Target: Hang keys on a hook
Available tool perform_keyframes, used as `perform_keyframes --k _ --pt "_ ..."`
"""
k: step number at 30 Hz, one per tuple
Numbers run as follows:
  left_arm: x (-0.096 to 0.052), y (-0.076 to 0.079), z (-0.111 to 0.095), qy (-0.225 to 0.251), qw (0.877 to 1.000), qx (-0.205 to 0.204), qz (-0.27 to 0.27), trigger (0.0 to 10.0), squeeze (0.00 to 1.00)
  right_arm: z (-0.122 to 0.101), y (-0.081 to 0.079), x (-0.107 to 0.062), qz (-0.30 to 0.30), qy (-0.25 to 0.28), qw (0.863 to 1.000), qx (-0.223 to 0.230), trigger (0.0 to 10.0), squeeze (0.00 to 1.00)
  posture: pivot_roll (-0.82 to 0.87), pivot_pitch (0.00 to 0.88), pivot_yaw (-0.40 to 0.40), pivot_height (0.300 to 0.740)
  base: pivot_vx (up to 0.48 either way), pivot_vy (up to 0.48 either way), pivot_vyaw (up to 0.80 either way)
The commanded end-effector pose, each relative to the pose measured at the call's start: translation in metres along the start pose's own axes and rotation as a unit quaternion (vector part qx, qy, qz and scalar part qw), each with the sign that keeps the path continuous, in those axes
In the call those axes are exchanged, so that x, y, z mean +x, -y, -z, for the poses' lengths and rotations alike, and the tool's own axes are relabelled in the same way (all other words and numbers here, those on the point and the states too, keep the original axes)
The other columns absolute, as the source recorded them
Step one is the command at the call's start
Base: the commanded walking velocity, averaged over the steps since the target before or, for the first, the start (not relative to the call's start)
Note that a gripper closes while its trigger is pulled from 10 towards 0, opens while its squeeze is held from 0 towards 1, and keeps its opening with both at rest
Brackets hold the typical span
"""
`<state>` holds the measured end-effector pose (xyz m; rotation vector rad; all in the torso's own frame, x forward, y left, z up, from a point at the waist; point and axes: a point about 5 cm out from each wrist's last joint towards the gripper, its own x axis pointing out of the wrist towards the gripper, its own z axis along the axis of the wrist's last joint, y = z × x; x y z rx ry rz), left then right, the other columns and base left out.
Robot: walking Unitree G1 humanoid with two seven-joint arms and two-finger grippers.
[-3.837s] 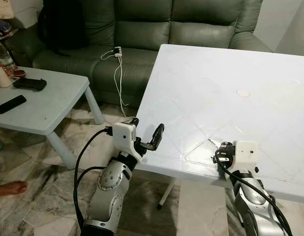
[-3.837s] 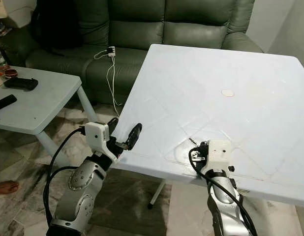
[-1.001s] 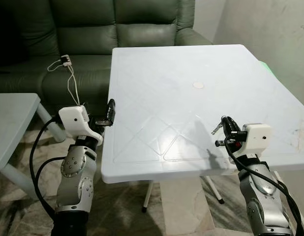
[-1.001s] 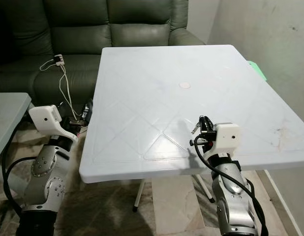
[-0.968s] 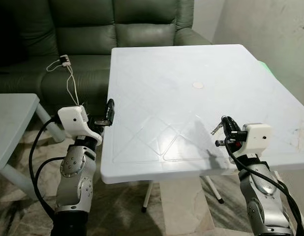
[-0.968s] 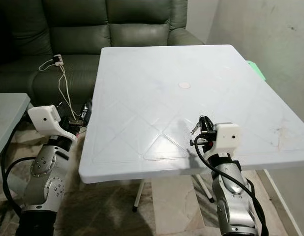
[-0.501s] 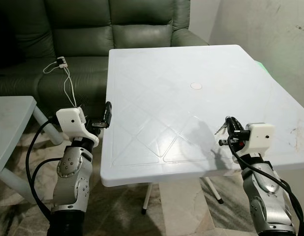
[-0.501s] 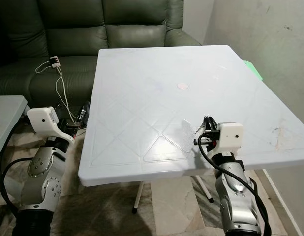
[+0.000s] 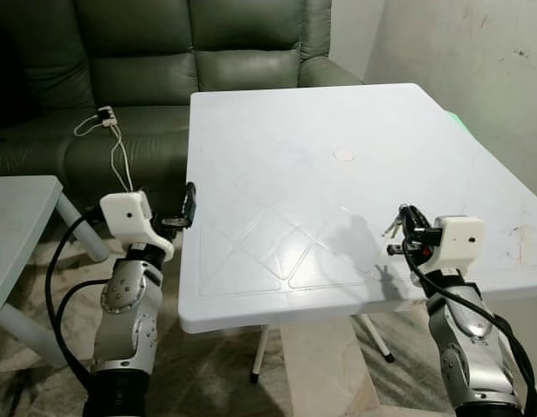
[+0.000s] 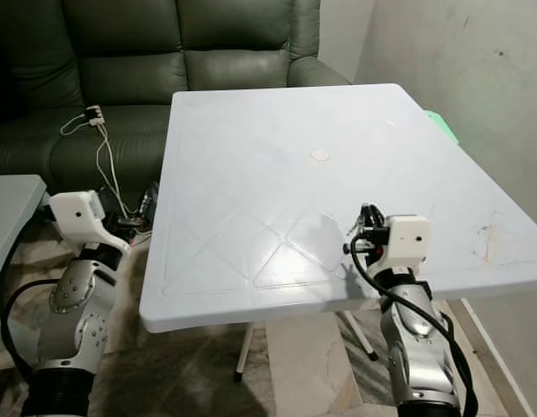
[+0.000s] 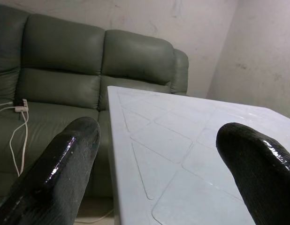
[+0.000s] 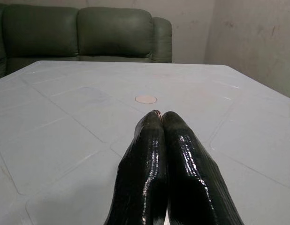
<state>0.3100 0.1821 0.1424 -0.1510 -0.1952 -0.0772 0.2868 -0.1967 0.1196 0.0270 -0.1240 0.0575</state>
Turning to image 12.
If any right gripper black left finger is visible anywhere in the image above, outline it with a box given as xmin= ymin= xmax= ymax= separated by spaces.
xmin=105 ymin=111 xmax=169 ymax=225

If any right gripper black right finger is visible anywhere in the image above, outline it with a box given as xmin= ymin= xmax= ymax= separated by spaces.
xmin=162 ymin=111 xmax=246 ymax=225

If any small silver key ring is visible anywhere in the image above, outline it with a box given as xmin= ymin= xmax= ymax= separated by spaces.
xmin=151 ymin=109 xmax=164 ymax=124

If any round pale table hole cap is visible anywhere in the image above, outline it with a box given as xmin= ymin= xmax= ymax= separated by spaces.
xmin=134 ymin=94 xmax=158 ymax=104

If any green leather sofa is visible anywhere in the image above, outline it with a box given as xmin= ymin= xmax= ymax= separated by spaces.
xmin=0 ymin=3 xmax=173 ymax=80

